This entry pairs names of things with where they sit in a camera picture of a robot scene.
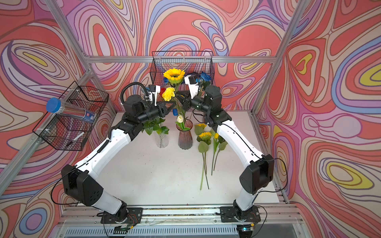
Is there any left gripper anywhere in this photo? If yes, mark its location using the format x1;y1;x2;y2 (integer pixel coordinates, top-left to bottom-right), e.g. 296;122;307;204
135;102;176;126

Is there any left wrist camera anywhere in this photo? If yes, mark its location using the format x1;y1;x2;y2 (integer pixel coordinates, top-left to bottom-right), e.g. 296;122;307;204
146;84;161;107

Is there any white tulip bud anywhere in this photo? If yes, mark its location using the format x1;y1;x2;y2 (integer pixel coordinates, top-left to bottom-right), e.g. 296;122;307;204
176;115;185;130

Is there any blue capped pencil tube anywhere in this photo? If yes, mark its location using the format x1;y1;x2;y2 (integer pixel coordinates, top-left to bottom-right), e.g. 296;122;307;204
46;98;96;124

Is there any left black wire basket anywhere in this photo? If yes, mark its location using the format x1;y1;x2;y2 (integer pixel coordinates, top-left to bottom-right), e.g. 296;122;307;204
32;82;109;151

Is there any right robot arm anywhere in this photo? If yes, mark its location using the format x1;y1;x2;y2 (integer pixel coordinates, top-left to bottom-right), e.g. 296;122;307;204
176;85;276;222

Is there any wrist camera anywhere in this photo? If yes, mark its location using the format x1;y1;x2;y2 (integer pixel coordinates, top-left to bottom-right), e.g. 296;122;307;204
184;73;199;99
146;84;161;107

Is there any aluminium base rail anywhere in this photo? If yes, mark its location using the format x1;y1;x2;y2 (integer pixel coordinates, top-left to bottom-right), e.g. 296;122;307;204
50;204;310;238

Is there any ribbed pink grey vase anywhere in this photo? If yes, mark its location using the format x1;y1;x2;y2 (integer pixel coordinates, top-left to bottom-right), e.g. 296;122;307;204
176;119;193;150

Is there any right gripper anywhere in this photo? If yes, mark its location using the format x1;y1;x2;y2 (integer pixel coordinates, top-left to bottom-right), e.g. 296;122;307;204
173;90;211;114

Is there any black wire basket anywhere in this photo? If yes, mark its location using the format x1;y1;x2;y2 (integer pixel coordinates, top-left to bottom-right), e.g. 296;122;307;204
32;82;109;151
150;50;215;86

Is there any red rose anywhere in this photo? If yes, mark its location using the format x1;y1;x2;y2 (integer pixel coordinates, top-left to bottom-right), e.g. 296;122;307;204
159;87;166;97

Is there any white marker pen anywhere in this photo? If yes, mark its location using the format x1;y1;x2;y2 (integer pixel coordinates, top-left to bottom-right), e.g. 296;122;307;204
66;132;84;147

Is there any yellow rose spray stem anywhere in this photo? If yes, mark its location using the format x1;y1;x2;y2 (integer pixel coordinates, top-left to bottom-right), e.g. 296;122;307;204
194;124;208;190

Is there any yellow sunflower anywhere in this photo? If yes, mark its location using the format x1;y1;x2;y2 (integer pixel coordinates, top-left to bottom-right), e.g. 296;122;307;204
211;133;228;175

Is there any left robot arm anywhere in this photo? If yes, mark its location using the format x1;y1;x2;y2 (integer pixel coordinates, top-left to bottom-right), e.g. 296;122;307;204
61;85;175;224

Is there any clear textured glass vase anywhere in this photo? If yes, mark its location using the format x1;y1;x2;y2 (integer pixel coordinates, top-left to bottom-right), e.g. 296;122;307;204
154;133;169;148

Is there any grey blue rose bunch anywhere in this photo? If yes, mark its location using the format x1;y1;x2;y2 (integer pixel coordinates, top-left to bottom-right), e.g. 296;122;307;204
143;118;169;135

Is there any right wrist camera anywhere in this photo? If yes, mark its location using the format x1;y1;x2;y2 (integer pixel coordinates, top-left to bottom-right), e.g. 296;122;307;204
184;73;199;99

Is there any back black wire basket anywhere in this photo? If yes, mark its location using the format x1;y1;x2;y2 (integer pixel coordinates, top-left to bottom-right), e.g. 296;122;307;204
150;50;215;86

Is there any right blue rose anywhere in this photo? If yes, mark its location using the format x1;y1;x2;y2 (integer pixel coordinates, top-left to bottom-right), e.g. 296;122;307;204
200;71;211;89

